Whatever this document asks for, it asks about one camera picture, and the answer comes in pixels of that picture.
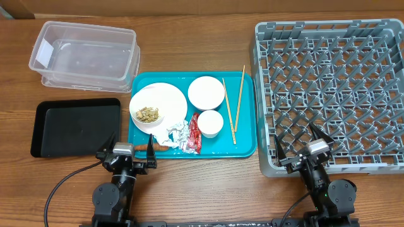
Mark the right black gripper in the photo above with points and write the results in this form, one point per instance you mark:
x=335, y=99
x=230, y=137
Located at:
x=293, y=162

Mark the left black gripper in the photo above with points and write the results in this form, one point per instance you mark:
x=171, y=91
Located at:
x=141, y=169

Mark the brown food scraps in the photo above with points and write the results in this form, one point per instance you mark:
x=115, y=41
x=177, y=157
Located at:
x=147, y=114

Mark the white tissue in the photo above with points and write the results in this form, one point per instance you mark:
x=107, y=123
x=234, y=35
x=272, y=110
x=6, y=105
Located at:
x=175, y=136

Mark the red foil wrapper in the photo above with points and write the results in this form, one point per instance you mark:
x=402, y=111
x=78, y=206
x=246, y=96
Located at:
x=193, y=144

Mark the white cup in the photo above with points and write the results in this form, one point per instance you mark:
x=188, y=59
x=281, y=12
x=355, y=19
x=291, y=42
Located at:
x=210, y=123

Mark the white medium bowl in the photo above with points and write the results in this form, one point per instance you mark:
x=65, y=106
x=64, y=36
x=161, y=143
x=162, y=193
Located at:
x=206, y=93

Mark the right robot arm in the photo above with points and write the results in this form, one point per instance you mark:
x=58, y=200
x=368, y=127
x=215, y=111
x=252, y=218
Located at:
x=333, y=200

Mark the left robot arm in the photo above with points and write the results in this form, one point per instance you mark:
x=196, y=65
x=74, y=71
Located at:
x=112, y=200

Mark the grey dishwasher rack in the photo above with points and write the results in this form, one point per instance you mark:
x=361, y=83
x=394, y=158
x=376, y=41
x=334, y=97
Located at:
x=345, y=76

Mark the orange carrot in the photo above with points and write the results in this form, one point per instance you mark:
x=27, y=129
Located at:
x=157, y=147

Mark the black rectangular tray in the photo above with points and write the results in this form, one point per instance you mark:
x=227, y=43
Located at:
x=74, y=127

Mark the large white plate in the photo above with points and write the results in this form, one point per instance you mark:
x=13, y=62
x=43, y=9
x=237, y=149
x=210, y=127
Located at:
x=175, y=107

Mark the left wooden chopstick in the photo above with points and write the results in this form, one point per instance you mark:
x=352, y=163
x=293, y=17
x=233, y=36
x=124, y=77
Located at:
x=229, y=112

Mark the wooden chopstick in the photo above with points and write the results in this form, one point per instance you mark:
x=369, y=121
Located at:
x=239, y=98
x=229, y=112

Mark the teal serving tray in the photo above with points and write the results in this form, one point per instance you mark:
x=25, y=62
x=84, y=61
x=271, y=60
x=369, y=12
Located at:
x=238, y=137

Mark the right wooden chopstick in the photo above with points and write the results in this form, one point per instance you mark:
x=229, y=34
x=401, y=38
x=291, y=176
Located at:
x=239, y=98

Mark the clear plastic storage bin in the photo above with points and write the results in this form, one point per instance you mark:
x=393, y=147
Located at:
x=86, y=57

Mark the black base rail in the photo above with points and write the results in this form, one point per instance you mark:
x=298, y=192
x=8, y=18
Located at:
x=217, y=224

